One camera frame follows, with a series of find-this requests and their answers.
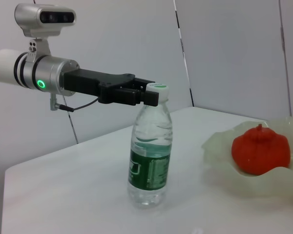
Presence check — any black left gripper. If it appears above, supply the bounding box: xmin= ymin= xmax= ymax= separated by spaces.
xmin=63 ymin=69 xmax=160 ymax=107

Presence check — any clear green-label water bottle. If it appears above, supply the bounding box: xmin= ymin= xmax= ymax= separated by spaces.
xmin=126 ymin=82 xmax=174 ymax=210

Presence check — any red tomato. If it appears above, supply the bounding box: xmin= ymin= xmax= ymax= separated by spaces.
xmin=231 ymin=123 xmax=291 ymax=176

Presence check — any pale green glass fruit plate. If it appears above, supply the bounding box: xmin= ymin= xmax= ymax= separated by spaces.
xmin=201 ymin=116 xmax=293 ymax=210

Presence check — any left wrist cable with plug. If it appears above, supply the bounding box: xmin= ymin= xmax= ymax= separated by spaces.
xmin=49 ymin=93 xmax=100 ymax=113

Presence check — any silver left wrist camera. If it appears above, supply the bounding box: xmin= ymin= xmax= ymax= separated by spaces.
xmin=14 ymin=2 xmax=77 ymax=61

